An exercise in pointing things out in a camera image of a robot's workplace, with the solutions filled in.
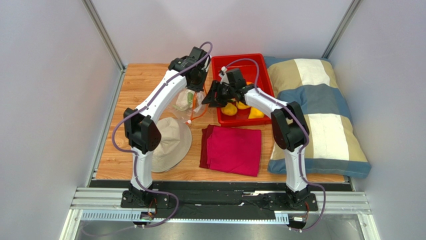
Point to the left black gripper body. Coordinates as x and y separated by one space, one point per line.
198 86

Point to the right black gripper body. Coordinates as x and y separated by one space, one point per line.
220 94

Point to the yellow fake pepper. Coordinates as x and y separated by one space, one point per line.
242 106

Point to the dark yellow fake fruit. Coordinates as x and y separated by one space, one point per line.
229 110

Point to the clear zip top bag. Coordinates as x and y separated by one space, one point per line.
196 111

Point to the white fake cauliflower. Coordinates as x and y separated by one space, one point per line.
184 100

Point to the yellow fake pear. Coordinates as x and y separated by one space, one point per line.
255 113

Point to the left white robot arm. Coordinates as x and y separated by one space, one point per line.
140 124

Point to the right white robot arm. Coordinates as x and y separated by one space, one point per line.
289 128

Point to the red plastic tray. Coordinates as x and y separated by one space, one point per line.
250 65

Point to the beige bucket hat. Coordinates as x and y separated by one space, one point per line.
175 143

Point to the magenta folded cloth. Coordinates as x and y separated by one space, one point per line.
231 150

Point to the plaid pillow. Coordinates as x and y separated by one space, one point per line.
333 148

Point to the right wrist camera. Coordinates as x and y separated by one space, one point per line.
223 75

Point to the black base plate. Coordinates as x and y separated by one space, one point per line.
217 205

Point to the aluminium frame rail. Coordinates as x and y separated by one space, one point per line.
103 204

